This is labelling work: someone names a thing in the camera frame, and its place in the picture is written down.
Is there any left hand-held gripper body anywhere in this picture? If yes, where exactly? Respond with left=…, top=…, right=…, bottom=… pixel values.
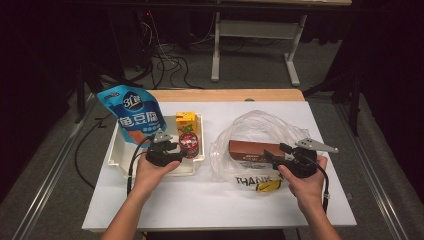
left=145, top=128, right=184, bottom=168

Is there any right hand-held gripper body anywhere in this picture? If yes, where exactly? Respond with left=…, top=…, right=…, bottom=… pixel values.
left=273, top=138, right=339, bottom=179

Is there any red round can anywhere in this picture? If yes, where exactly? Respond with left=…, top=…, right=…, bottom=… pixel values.
left=178, top=131, right=200, bottom=159

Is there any brown rectangular box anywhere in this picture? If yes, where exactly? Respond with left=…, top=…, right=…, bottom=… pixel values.
left=228, top=139, right=288, bottom=162

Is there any yellow drink carton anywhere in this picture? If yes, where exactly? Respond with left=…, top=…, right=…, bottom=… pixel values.
left=175, top=111, right=198, bottom=138

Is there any white plastic tray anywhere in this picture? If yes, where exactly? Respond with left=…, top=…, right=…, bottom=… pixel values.
left=107, top=113, right=205, bottom=178

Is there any clear plastic shopping bag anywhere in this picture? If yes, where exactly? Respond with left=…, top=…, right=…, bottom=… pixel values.
left=209, top=109, right=325, bottom=194

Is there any blue snack pouch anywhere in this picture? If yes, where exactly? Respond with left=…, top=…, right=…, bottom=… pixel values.
left=96, top=84, right=168, bottom=146

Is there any person's left hand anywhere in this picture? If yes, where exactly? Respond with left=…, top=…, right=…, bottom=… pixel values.
left=133, top=153, right=181, bottom=201

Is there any person's right hand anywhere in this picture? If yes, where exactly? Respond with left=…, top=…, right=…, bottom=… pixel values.
left=277, top=155, right=329, bottom=214

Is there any white paper sheet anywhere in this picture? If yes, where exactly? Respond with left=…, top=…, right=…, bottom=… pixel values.
left=81, top=100, right=358, bottom=231

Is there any wooden table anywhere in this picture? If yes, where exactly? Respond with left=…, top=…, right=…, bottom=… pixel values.
left=81, top=88, right=358, bottom=233

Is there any left hand-held gripper cable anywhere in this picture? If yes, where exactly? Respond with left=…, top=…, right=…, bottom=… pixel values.
left=125, top=136, right=156, bottom=198

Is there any hand-held gripper cable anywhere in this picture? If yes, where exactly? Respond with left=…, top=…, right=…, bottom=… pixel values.
left=306, top=154, right=332, bottom=214
left=125, top=136, right=156, bottom=198

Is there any right hand-held gripper cable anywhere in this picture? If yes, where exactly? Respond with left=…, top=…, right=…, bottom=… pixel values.
left=306, top=154, right=332, bottom=214

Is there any metal floor rail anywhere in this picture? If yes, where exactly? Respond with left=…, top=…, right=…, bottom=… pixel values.
left=333, top=103, right=412, bottom=240
left=9, top=93, right=98, bottom=240

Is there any black floor cable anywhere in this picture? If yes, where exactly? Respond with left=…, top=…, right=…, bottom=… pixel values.
left=73, top=113, right=118, bottom=190

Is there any tangle of floor cables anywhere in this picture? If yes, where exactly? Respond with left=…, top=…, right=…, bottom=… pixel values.
left=138, top=9, right=205, bottom=90

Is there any white metal desk frame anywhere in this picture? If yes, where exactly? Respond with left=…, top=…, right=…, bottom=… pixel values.
left=210, top=0, right=353, bottom=88

